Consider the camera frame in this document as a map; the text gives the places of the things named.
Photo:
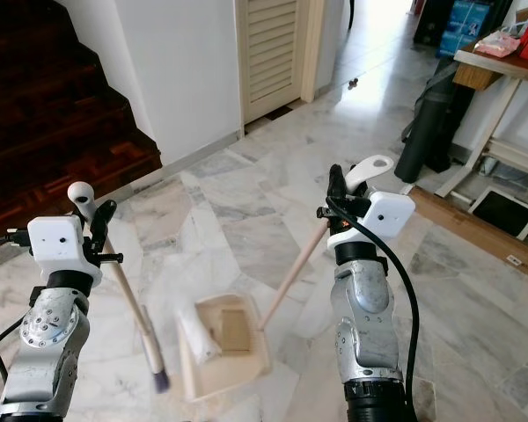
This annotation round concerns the black box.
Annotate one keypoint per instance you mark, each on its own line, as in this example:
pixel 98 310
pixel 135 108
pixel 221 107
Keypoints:
pixel 431 22

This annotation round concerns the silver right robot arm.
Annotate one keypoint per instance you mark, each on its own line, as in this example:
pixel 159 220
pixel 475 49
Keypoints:
pixel 365 325

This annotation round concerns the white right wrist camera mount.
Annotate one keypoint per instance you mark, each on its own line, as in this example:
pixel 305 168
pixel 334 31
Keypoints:
pixel 387 215

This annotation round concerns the dark wooden staircase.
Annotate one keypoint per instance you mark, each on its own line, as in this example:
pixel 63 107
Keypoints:
pixel 53 114

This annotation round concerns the cream louvered door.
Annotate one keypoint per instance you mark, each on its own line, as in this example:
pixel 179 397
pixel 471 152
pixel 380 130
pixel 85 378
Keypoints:
pixel 273 48

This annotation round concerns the pink plastic package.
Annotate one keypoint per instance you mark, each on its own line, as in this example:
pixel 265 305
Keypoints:
pixel 497 42

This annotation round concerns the wooden broom with white grip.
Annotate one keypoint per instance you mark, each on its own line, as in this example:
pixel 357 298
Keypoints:
pixel 136 316

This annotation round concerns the black panel with white frame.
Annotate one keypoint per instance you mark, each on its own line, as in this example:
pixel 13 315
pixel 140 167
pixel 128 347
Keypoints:
pixel 506 211

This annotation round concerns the brown wooden plank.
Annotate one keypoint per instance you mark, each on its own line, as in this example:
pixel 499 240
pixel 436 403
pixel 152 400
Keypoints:
pixel 475 233

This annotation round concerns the blue bottle package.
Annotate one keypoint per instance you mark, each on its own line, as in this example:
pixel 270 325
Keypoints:
pixel 471 22

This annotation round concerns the white crumpled paper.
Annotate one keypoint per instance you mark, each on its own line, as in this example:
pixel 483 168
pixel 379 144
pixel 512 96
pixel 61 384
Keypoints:
pixel 198 338

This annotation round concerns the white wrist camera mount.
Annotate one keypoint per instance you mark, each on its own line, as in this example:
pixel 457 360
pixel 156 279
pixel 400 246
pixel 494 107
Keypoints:
pixel 387 215
pixel 57 246

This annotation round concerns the tall black bag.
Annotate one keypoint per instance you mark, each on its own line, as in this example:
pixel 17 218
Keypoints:
pixel 427 132

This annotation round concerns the small dark floor object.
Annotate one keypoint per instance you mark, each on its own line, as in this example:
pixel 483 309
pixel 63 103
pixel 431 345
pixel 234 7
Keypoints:
pixel 353 83

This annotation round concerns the wooden table with white legs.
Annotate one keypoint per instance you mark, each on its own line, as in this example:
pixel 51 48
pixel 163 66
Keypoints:
pixel 475 75

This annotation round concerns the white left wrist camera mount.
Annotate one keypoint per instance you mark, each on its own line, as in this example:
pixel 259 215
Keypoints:
pixel 57 246

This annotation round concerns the brown cardboard piece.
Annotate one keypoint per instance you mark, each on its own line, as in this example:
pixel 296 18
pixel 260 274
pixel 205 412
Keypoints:
pixel 236 332

